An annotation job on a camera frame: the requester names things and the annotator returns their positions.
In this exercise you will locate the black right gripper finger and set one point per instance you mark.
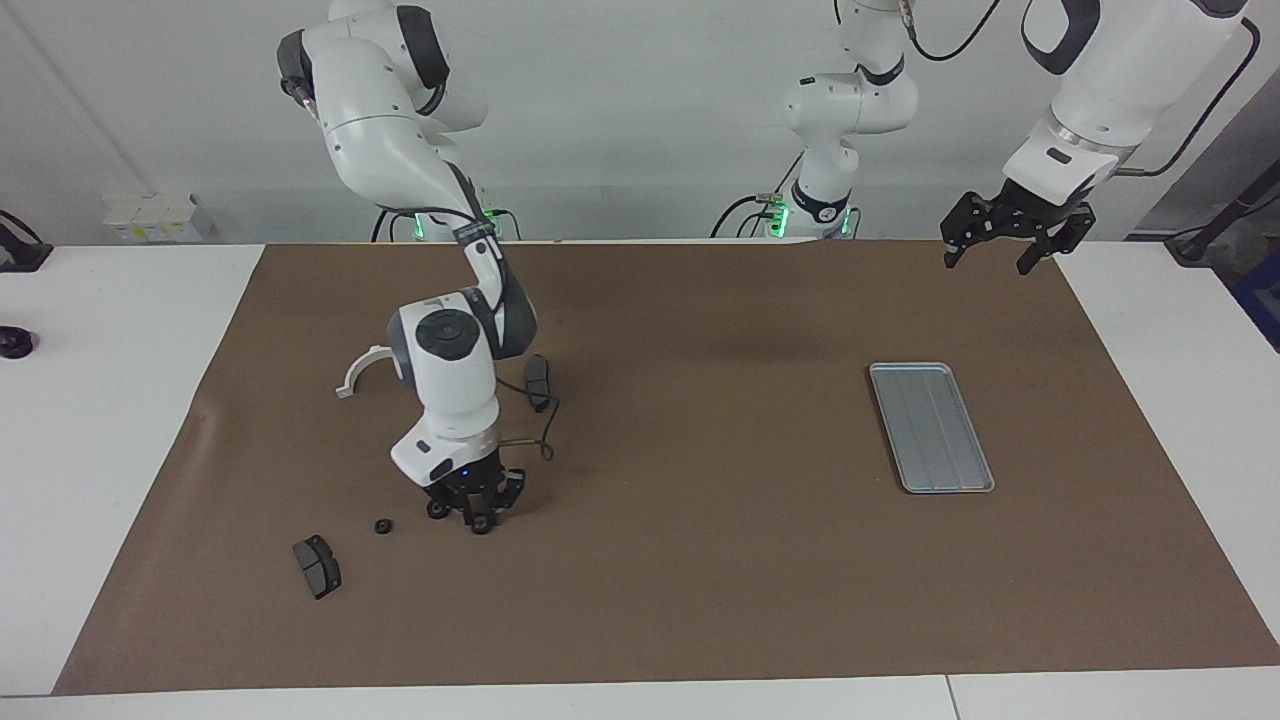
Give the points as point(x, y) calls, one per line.
point(463, 514)
point(497, 513)

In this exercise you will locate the silver metal tray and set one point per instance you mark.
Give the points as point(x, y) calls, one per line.
point(930, 430)

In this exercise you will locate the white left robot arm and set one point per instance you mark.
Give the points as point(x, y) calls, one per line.
point(1110, 90)

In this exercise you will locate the black stand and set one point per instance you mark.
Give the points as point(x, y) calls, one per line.
point(1215, 225)

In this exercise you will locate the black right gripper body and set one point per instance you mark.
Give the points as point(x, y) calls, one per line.
point(470, 485)

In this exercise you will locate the blue crate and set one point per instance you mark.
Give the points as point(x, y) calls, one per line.
point(1262, 300)

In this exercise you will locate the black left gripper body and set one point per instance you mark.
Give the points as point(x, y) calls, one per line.
point(1008, 210)

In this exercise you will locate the brown paper table mat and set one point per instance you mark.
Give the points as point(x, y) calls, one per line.
point(700, 580)

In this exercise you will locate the black round knob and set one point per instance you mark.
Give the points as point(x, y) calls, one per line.
point(15, 343)

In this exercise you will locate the grooved dark grey brake pad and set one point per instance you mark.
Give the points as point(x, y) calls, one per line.
point(318, 568)

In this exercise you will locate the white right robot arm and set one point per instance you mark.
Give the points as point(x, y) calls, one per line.
point(455, 400)

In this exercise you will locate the white curved plastic bracket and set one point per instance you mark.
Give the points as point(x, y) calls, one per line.
point(350, 378)

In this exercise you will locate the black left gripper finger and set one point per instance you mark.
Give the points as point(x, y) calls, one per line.
point(1033, 259)
point(953, 255)

